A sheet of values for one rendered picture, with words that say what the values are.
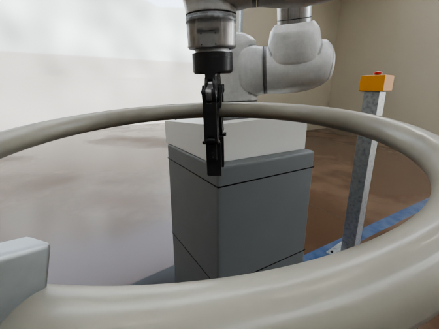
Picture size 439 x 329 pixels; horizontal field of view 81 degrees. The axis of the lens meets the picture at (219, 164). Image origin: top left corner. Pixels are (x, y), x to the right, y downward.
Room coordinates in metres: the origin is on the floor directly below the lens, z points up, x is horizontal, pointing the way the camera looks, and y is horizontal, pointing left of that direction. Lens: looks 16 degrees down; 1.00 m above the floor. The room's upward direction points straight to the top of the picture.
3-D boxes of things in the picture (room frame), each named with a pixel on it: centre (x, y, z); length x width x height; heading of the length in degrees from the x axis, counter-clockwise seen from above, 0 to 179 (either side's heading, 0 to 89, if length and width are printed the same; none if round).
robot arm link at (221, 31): (0.51, 0.01, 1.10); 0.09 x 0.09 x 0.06
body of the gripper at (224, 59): (0.52, 0.01, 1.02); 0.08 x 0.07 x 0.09; 173
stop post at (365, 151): (1.41, -0.82, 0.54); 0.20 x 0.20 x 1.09; 38
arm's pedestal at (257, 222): (0.95, -0.06, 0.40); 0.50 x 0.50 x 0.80; 31
